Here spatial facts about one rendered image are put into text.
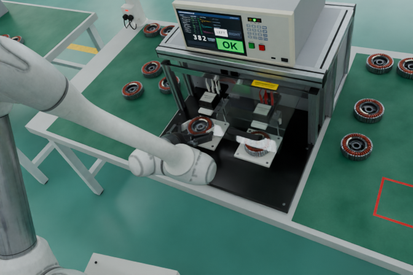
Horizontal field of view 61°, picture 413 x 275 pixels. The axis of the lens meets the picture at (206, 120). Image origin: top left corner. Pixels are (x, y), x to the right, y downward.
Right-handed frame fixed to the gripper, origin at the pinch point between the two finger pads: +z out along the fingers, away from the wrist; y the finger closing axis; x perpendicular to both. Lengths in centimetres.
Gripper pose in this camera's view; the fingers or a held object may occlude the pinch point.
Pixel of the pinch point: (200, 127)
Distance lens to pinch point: 147.9
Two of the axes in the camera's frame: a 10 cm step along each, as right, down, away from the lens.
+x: 0.6, -9.3, -3.7
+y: 8.7, 2.3, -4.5
